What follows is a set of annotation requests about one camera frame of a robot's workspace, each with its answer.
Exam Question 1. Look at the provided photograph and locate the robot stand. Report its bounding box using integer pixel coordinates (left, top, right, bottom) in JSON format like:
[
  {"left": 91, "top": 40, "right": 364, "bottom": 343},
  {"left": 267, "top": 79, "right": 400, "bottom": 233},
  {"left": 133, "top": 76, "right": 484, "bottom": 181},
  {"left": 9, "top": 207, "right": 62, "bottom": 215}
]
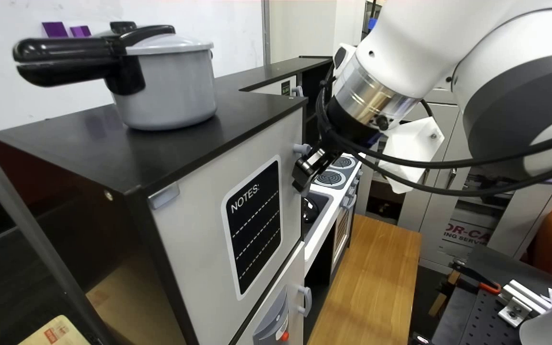
[{"left": 430, "top": 243, "right": 552, "bottom": 345}]

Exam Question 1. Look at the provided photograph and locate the grey door with notes board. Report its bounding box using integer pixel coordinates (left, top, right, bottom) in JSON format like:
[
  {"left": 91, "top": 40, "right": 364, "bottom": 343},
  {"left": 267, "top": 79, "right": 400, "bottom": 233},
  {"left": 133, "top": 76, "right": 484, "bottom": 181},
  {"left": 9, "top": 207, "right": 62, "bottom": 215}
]
[{"left": 148, "top": 107, "right": 306, "bottom": 345}]

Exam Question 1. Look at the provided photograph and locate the cardboard box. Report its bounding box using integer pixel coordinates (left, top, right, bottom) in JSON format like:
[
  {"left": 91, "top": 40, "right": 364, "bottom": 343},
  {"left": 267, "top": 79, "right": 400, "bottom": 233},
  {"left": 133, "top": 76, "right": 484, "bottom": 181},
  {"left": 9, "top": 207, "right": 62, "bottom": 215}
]
[{"left": 16, "top": 314, "right": 92, "bottom": 345}]

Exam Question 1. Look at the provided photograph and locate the toy kitchen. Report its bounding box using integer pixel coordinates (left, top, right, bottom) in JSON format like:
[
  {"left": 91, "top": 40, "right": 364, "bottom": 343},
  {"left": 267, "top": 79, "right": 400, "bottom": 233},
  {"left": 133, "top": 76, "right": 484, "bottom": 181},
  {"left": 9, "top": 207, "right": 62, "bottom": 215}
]
[{"left": 0, "top": 55, "right": 366, "bottom": 345}]

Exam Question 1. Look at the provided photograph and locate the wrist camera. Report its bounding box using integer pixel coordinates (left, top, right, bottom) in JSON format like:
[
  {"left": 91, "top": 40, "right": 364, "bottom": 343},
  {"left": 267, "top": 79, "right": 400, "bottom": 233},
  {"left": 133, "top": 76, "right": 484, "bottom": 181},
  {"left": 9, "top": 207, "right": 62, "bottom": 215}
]
[{"left": 378, "top": 116, "right": 445, "bottom": 195}]

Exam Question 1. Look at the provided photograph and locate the aluminium bracket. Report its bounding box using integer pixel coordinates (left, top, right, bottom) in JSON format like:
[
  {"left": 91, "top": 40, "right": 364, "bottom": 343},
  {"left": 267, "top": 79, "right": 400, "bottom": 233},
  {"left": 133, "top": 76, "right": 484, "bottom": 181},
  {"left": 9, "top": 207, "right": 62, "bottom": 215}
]
[{"left": 498, "top": 279, "right": 552, "bottom": 329}]

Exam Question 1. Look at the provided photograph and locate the grey door with dispenser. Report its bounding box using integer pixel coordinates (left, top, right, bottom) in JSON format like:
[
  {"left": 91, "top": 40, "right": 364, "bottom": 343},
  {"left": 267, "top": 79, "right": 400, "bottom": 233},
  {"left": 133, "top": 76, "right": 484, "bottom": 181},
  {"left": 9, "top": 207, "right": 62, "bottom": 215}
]
[{"left": 234, "top": 242, "right": 313, "bottom": 345}]

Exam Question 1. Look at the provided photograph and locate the row of stove knobs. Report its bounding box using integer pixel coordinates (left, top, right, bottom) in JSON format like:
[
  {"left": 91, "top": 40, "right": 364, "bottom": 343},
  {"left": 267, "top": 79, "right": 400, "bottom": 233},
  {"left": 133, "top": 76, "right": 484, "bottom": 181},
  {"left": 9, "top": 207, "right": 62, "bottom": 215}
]
[{"left": 339, "top": 169, "right": 364, "bottom": 210}]

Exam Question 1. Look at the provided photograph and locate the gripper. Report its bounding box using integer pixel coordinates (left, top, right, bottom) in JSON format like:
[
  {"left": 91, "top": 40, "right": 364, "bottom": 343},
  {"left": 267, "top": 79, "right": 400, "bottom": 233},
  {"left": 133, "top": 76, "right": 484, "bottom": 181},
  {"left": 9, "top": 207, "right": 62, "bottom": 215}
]
[{"left": 291, "top": 96, "right": 390, "bottom": 195}]

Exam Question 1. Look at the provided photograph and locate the black clamp with orange grip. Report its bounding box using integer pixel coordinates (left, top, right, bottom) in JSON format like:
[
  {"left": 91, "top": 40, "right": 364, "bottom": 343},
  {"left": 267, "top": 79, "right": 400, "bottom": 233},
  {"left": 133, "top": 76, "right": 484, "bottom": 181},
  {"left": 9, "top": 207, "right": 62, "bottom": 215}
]
[{"left": 450, "top": 258, "right": 503, "bottom": 296}]

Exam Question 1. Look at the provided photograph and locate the toy sink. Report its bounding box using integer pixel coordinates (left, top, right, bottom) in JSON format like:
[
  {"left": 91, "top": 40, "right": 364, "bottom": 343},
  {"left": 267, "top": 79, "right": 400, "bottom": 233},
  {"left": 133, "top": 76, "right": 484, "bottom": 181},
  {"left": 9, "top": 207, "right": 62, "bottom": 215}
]
[{"left": 302, "top": 192, "right": 330, "bottom": 236}]

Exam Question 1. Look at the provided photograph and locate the grey pot with black handle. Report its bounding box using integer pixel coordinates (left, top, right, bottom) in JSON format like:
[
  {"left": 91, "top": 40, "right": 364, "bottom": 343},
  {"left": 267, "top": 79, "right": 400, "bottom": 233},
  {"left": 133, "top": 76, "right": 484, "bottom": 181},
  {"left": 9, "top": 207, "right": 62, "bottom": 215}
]
[{"left": 16, "top": 44, "right": 218, "bottom": 131}]

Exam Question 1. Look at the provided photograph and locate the grey metal bar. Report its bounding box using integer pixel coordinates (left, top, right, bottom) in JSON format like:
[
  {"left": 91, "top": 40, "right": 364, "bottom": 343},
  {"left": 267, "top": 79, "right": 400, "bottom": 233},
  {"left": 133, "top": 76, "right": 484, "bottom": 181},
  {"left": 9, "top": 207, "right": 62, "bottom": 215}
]
[{"left": 0, "top": 93, "right": 116, "bottom": 345}]

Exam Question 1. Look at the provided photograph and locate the toy microwave door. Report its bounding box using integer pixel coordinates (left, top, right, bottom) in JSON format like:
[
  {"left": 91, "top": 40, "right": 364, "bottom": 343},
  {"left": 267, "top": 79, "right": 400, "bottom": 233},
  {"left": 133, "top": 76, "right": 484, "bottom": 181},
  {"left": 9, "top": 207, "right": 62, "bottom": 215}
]
[{"left": 249, "top": 75, "right": 301, "bottom": 97}]

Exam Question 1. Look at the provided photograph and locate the toy oven door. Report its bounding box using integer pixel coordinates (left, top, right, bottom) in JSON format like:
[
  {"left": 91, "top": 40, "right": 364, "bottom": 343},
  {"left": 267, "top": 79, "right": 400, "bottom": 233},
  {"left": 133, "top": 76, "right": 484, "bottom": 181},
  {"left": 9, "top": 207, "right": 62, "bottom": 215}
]
[{"left": 330, "top": 205, "right": 354, "bottom": 270}]

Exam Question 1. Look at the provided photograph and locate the grey metal cabinet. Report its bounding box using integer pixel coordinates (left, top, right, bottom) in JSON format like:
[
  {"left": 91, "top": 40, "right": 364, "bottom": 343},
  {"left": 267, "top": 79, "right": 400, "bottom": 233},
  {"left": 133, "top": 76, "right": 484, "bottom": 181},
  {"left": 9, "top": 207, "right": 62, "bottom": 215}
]
[{"left": 397, "top": 86, "right": 552, "bottom": 275}]

